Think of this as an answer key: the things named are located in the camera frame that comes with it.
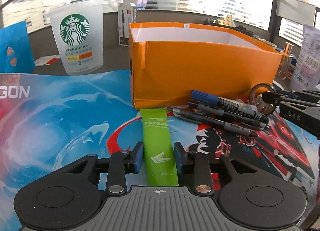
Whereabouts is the green sachet packet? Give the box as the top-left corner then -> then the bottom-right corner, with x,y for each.
140,108 -> 178,186

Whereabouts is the black grey pen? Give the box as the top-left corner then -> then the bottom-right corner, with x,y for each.
167,107 -> 258,137

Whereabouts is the black tape roll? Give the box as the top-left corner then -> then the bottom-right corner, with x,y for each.
249,82 -> 278,116

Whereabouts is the dark grey pen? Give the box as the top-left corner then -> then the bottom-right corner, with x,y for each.
188,101 -> 267,130

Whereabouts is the blue cap marker pen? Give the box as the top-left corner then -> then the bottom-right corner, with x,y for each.
191,90 -> 269,124

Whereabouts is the white printed plastic pouch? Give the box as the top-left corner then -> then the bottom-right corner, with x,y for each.
290,24 -> 320,91

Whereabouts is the orange cardboard box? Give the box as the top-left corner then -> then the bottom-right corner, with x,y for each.
129,22 -> 281,109

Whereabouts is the red white paper slip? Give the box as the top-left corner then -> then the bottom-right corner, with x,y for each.
35,55 -> 60,67

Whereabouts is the Starbucks plastic cup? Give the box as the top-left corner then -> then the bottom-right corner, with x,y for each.
47,0 -> 104,76

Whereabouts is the grey pen packaging box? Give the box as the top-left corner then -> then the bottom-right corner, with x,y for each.
118,0 -> 138,46

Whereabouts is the blue paper bag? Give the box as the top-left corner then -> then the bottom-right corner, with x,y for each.
0,21 -> 35,74

